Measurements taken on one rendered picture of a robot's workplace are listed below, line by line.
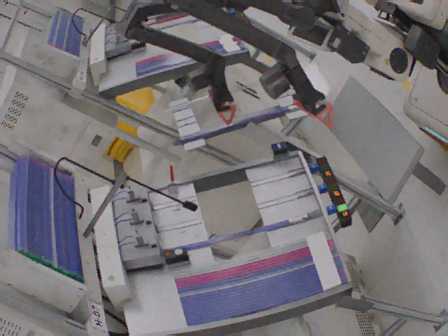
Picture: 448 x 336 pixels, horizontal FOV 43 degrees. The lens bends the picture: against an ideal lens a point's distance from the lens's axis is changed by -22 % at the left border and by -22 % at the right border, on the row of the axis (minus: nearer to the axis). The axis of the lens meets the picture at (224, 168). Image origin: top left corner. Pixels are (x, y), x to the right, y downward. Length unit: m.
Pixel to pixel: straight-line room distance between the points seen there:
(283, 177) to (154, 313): 0.71
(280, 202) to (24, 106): 1.40
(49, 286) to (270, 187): 0.93
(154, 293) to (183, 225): 0.32
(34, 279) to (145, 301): 0.42
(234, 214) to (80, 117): 1.03
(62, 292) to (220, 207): 1.80
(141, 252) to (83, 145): 1.19
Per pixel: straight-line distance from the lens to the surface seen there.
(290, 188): 2.33
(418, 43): 2.15
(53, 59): 3.07
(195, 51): 2.22
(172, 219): 2.30
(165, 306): 2.04
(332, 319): 2.45
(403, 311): 2.22
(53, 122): 3.14
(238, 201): 3.56
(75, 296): 1.95
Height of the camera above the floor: 2.11
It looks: 30 degrees down
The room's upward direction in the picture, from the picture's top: 65 degrees counter-clockwise
